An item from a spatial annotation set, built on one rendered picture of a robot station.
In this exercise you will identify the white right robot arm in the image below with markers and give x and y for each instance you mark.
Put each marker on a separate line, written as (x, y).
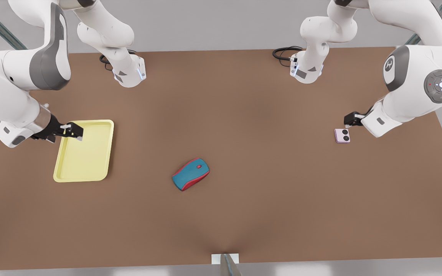
(14, 73)

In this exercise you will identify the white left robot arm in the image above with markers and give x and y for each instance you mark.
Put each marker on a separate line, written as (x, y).
(409, 76)

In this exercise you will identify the pink flip phone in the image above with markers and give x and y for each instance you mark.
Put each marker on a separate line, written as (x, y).
(342, 135)

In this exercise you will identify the yellow plastic tray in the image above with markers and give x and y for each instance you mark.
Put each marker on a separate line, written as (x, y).
(84, 151)

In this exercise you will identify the blue and red computer mouse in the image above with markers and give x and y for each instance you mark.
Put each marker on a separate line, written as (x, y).
(190, 174)

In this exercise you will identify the silver frame post with foot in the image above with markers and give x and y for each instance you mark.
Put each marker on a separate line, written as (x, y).
(226, 264)

